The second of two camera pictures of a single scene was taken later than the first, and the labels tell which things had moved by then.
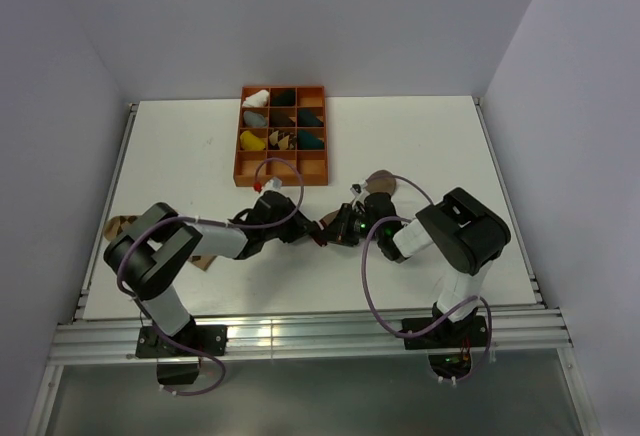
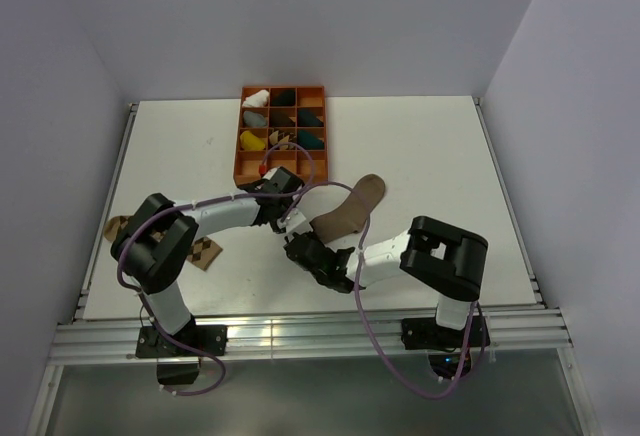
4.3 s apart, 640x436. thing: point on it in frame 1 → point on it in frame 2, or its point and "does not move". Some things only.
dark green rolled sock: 284,97 does not move
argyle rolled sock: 283,140 does not move
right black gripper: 340,231 → 310,235
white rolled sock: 257,99 does not move
